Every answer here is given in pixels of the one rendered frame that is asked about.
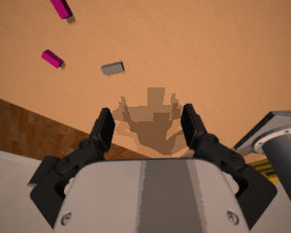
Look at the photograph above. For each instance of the magenta rod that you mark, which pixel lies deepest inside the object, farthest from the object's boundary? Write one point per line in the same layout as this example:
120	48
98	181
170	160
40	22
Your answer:
62	8
51	58

